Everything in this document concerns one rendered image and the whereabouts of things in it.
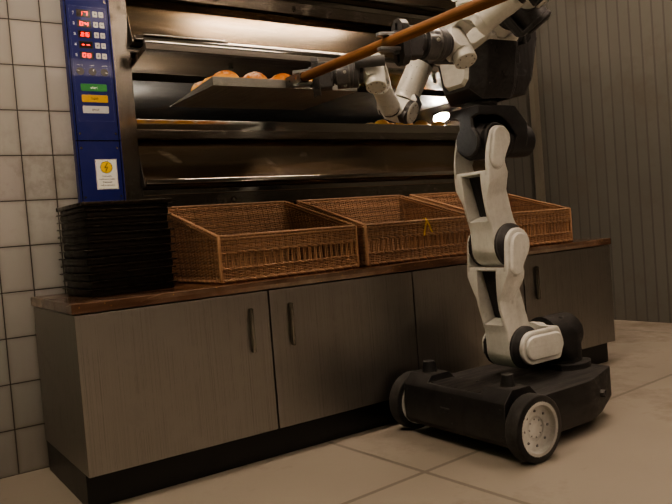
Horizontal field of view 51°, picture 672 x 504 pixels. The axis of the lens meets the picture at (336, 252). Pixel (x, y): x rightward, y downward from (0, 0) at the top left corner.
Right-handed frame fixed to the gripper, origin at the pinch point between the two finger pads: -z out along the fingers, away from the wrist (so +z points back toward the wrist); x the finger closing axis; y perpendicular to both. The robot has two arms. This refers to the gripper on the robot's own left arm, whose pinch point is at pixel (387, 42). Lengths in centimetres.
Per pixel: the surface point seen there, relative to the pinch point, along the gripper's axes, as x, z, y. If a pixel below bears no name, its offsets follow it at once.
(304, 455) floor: 121, -15, 48
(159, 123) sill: 5, -39, 101
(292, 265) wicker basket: 60, -10, 55
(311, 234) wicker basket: 50, -1, 57
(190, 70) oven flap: -16, -24, 103
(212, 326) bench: 75, -42, 46
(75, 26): -28, -66, 94
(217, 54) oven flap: -18, -18, 89
